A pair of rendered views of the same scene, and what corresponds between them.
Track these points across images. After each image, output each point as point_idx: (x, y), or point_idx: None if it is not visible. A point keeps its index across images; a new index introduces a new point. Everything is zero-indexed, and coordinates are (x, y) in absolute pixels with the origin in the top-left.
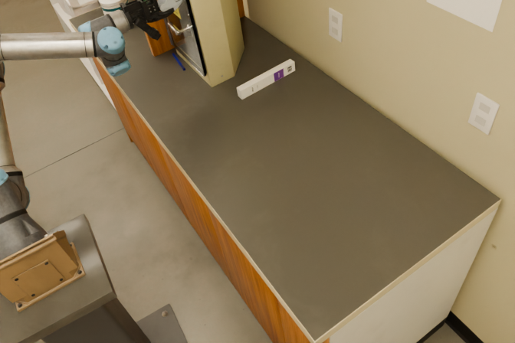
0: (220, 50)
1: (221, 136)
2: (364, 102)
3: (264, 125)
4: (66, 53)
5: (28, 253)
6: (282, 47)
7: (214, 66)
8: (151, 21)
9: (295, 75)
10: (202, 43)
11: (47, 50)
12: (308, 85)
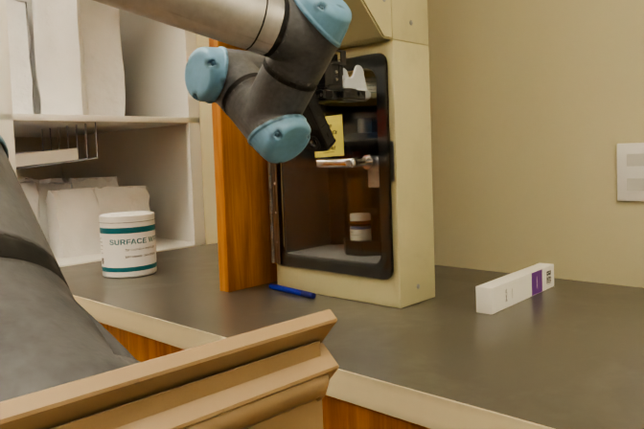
0: (421, 220)
1: (513, 354)
2: None
3: (595, 334)
4: (219, 0)
5: (172, 422)
6: (491, 273)
7: (409, 256)
8: (331, 94)
9: (563, 289)
10: (399, 189)
11: None
12: (609, 295)
